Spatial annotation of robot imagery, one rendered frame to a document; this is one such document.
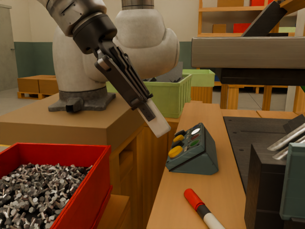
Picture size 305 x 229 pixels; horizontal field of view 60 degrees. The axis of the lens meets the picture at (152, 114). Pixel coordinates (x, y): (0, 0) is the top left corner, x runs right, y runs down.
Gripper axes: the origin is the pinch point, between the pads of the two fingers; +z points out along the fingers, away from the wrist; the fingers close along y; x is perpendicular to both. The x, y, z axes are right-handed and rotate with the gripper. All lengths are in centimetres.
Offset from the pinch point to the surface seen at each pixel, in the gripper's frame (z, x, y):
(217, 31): -14, 65, -640
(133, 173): 19, -32, -43
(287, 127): 16.4, 19.1, -5.8
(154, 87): -3, -14, -77
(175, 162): 8.8, -0.8, 2.2
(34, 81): -150, -313, -466
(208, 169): 12.9, 3.5, 2.2
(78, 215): 4.1, -13.5, 15.2
